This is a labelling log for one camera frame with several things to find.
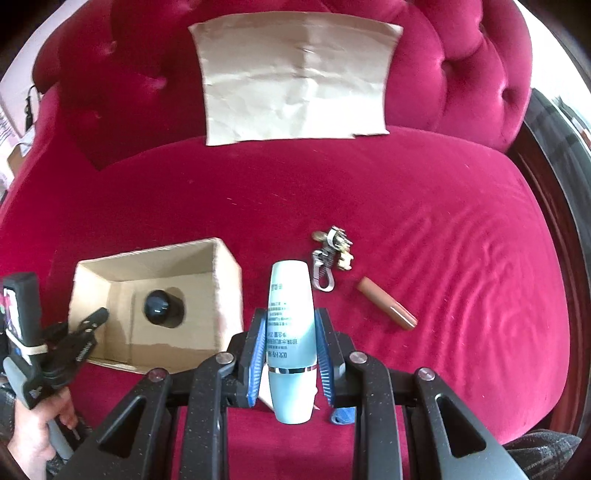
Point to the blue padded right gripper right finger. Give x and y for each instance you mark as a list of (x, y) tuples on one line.
[(331, 361)]

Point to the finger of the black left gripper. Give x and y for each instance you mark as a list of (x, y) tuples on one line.
[(86, 329)]

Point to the large white power adapter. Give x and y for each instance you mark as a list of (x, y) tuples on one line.
[(265, 396)]

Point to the brown paper sheet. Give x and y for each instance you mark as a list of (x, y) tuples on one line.
[(294, 75)]

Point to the cardboard boxes in background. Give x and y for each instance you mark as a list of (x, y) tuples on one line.
[(14, 148)]

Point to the brown lipstick tube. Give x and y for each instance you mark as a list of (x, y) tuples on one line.
[(387, 304)]

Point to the metal keychain with keys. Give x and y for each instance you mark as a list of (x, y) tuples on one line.
[(334, 252)]

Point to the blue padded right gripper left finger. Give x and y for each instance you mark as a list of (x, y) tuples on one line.
[(252, 360)]

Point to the person's left hand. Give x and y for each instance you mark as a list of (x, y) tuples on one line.
[(30, 442)]

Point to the white light-blue cosmetic bottle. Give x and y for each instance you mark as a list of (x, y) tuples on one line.
[(291, 347)]

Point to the brown cardboard box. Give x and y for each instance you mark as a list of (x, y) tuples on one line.
[(202, 273)]

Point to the blue key fob tag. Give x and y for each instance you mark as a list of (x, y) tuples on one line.
[(343, 416)]

